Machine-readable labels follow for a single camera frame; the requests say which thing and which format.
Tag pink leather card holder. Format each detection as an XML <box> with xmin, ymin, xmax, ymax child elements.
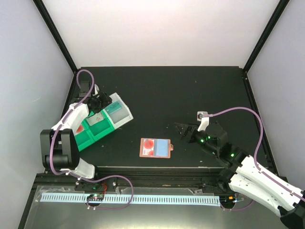
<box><xmin>139</xmin><ymin>138</ymin><xmax>173</xmax><ymax>159</ymax></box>

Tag red circle card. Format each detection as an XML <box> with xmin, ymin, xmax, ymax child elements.
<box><xmin>142</xmin><ymin>139</ymin><xmax>154</xmax><ymax>156</ymax></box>
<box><xmin>76</xmin><ymin>125</ymin><xmax>84</xmax><ymax>134</ymax></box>

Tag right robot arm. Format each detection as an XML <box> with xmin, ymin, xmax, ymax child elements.
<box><xmin>175</xmin><ymin>123</ymin><xmax>305</xmax><ymax>229</ymax></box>

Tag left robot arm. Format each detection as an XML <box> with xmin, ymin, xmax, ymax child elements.
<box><xmin>40</xmin><ymin>82</ymin><xmax>112</xmax><ymax>190</ymax></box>

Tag grey card in bin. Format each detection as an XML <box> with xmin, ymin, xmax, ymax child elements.
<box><xmin>86</xmin><ymin>113</ymin><xmax>104</xmax><ymax>126</ymax></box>

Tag teal card in bin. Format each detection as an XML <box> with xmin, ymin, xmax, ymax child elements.
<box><xmin>105</xmin><ymin>101</ymin><xmax>124</xmax><ymax>115</ymax></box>

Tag red circle card in bin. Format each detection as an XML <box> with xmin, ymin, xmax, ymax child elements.
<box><xmin>76</xmin><ymin>125</ymin><xmax>84</xmax><ymax>134</ymax></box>

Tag white plastic bin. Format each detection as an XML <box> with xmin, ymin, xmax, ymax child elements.
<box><xmin>103</xmin><ymin>93</ymin><xmax>133</xmax><ymax>129</ymax></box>

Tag green plastic bin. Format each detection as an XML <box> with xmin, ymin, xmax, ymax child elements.
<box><xmin>75</xmin><ymin>111</ymin><xmax>115</xmax><ymax>151</ymax></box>

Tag small circuit board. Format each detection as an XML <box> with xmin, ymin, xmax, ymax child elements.
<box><xmin>87</xmin><ymin>194</ymin><xmax>104</xmax><ymax>201</ymax></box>

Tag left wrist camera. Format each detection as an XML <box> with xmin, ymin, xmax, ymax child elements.
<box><xmin>92</xmin><ymin>84</ymin><xmax>99</xmax><ymax>95</ymax></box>

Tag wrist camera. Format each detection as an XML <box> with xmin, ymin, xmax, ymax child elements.
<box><xmin>197</xmin><ymin>111</ymin><xmax>210</xmax><ymax>132</ymax></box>
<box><xmin>92</xmin><ymin>84</ymin><xmax>99</xmax><ymax>95</ymax></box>

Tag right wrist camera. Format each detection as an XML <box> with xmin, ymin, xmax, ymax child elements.
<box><xmin>197</xmin><ymin>111</ymin><xmax>210</xmax><ymax>132</ymax></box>

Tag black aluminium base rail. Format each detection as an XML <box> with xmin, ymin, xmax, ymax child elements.
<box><xmin>33</xmin><ymin>167</ymin><xmax>233</xmax><ymax>195</ymax></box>

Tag white slotted cable duct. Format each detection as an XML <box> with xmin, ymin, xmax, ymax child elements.
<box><xmin>40</xmin><ymin>193</ymin><xmax>221</xmax><ymax>207</ymax></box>

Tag left black frame post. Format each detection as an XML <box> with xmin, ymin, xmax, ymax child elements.
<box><xmin>33</xmin><ymin>0</ymin><xmax>78</xmax><ymax>73</ymax></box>

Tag black frame post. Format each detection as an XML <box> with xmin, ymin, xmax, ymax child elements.
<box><xmin>33</xmin><ymin>0</ymin><xmax>78</xmax><ymax>73</ymax></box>
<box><xmin>243</xmin><ymin>0</ymin><xmax>290</xmax><ymax>73</ymax></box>

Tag right black frame post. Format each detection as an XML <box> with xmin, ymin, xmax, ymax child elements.
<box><xmin>243</xmin><ymin>0</ymin><xmax>290</xmax><ymax>73</ymax></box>

